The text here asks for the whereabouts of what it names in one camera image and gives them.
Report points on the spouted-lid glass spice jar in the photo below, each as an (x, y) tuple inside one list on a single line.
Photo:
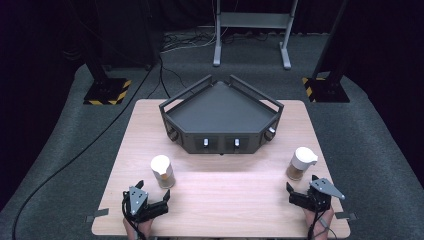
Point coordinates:
[(301, 160)]

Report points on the round-lid glass spice jar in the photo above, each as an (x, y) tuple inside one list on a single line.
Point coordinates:
[(161, 166)]

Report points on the black stand with striped base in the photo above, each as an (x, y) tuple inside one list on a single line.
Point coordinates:
[(108, 90), (328, 90)]

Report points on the person's left hand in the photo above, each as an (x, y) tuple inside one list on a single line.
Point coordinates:
[(140, 230)]

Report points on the grey metal stand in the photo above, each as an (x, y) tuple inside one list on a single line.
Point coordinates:
[(253, 20)]

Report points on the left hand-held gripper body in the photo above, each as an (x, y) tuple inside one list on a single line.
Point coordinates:
[(135, 200)]

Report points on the person's right hand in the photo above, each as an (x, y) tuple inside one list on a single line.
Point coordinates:
[(321, 220)]

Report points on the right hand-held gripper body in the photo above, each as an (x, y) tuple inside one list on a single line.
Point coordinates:
[(321, 191)]

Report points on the black corner rack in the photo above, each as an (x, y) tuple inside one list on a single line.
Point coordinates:
[(220, 113)]

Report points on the grey tape strip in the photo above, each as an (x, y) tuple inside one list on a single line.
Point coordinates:
[(98, 214), (345, 215)]

